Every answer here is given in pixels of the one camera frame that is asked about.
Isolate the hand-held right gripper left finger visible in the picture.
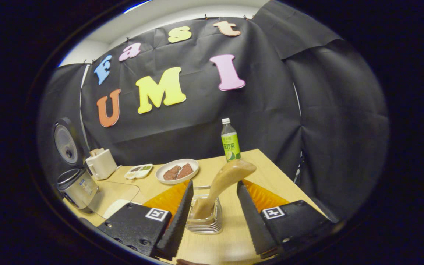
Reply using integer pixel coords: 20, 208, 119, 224
96, 180, 194, 260

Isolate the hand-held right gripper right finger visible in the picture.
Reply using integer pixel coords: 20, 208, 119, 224
237, 179, 336, 260

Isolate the wooden spoon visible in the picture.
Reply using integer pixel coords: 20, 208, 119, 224
191, 159, 257, 219

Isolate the white rice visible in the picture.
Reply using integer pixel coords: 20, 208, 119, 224
103, 199, 133, 219

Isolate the clear rice container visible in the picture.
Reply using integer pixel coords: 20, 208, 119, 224
82, 180, 141, 220

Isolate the dark grey rice cooker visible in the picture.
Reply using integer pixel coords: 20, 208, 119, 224
53, 117, 99, 215

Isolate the brown meat piece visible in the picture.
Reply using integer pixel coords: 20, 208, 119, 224
177, 163, 194, 179
163, 165, 182, 181

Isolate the white plate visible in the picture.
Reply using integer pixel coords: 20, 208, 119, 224
155, 159, 199, 185

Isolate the small white divided dish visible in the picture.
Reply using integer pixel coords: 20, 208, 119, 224
124, 164, 154, 180

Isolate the green label tea bottle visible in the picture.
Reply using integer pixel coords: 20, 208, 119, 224
221, 118, 241, 162

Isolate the white toaster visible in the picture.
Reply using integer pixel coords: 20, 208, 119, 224
85, 150, 118, 180

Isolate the black backdrop cloth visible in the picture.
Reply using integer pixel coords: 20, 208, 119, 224
37, 0, 389, 221

